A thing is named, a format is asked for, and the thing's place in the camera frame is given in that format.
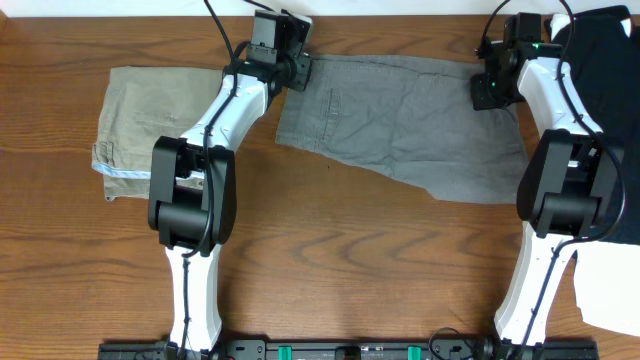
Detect black garment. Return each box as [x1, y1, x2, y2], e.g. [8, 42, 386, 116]
[545, 5, 639, 245]

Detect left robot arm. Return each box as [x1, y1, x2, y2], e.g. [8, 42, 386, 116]
[148, 43, 312, 359]

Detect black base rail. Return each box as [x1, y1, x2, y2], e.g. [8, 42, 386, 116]
[97, 338, 600, 360]

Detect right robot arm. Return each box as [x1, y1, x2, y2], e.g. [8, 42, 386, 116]
[471, 39, 622, 359]

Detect white garment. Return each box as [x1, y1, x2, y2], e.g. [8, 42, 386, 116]
[548, 13, 640, 337]

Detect grey shorts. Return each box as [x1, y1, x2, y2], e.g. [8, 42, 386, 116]
[276, 55, 528, 204]

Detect folded khaki shorts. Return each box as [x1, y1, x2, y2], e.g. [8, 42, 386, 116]
[92, 66, 222, 201]

